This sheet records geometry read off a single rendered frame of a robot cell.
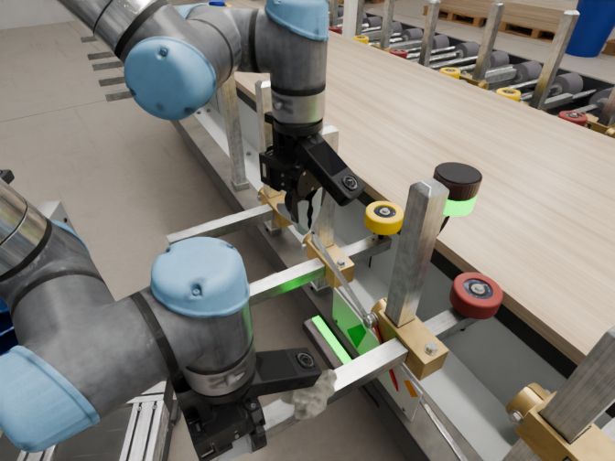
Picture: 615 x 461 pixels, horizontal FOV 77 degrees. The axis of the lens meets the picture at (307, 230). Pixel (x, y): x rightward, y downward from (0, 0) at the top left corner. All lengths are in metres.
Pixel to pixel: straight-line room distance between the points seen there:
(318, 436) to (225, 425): 1.04
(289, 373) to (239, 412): 0.07
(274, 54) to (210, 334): 0.34
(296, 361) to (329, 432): 1.02
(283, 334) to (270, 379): 1.25
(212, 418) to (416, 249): 0.33
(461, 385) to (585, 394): 0.49
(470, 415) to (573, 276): 0.33
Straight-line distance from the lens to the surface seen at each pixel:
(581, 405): 0.49
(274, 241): 1.06
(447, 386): 0.93
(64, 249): 0.41
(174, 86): 0.40
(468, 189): 0.52
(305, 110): 0.53
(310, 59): 0.51
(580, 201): 1.05
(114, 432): 1.41
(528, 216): 0.94
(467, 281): 0.72
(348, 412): 1.55
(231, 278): 0.31
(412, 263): 0.56
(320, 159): 0.56
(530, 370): 0.84
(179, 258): 0.33
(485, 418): 0.92
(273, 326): 1.74
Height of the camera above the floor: 1.39
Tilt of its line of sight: 39 degrees down
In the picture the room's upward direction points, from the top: straight up
